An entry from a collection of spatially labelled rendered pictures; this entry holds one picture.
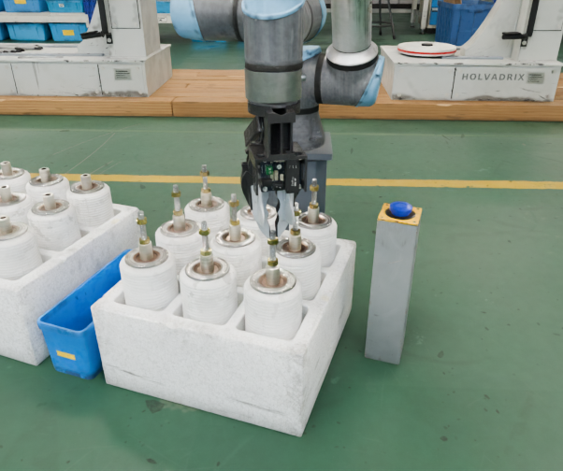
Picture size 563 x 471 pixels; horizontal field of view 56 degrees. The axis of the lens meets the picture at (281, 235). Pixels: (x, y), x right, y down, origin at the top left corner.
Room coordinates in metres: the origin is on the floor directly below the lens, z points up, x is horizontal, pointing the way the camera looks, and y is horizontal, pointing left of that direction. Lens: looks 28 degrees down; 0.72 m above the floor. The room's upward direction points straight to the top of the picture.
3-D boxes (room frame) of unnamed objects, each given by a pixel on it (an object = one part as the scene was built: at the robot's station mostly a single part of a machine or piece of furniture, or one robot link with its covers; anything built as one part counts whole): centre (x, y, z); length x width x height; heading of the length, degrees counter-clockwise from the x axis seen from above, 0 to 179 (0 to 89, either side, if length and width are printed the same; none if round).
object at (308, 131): (1.31, -0.03, 0.35); 0.15 x 0.15 x 0.10
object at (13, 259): (0.90, 0.53, 0.16); 0.10 x 0.10 x 0.18
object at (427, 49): (2.92, -0.77, 0.29); 0.30 x 0.30 x 0.06
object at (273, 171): (0.70, 0.01, 0.49); 0.09 x 0.08 x 0.12; 12
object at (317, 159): (1.31, -0.04, 0.15); 0.19 x 0.19 x 0.30; 87
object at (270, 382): (0.87, 0.09, 0.09); 0.39 x 0.39 x 0.18; 71
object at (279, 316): (0.72, 0.01, 0.16); 0.10 x 0.10 x 0.18
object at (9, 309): (1.05, 0.60, 0.09); 0.39 x 0.39 x 0.18; 69
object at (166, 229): (0.91, 0.20, 0.25); 0.08 x 0.08 x 0.01
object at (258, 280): (0.72, 0.01, 0.25); 0.08 x 0.08 x 0.01
